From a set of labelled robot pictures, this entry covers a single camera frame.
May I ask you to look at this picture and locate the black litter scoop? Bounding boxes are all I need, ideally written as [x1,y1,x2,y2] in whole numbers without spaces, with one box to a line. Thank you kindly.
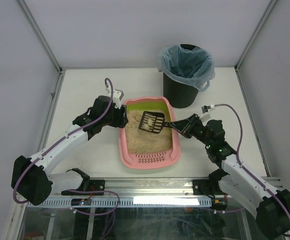
[138,111,184,134]

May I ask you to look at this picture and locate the pink litter box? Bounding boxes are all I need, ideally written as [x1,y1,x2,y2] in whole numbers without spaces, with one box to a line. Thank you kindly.
[118,96,181,170]

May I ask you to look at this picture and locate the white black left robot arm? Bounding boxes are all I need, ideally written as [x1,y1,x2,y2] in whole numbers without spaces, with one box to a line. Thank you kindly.
[11,90,128,206]

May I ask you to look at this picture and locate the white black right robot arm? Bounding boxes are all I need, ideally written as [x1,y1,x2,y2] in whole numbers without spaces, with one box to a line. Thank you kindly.
[170,114,290,240]

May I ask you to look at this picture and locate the beige litter pellets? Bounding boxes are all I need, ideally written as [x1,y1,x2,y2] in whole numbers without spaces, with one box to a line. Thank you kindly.
[125,110,173,154]

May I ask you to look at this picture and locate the black ribbed trash bin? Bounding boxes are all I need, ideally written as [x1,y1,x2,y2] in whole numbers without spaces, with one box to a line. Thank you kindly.
[163,44,199,109]

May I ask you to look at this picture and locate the blue plastic bin liner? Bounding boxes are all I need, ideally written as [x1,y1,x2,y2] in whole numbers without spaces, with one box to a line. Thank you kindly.
[156,44,215,92]

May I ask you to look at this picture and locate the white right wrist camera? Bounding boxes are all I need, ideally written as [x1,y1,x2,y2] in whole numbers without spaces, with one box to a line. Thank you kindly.
[200,104,215,122]

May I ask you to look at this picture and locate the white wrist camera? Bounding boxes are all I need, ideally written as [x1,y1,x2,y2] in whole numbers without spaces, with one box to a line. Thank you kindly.
[200,104,215,122]
[106,85,124,109]

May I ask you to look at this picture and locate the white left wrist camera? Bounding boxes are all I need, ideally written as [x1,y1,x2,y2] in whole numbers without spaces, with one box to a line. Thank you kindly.
[106,85,124,109]

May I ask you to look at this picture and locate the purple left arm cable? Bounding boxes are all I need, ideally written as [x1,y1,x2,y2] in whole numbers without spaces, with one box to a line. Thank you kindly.
[11,77,122,238]

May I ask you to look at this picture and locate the aluminium mounting rail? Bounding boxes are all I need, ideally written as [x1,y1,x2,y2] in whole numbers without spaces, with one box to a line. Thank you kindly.
[16,176,284,200]

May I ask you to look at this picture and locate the white slotted cable duct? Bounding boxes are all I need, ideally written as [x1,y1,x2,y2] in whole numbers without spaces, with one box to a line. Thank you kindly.
[37,196,212,209]

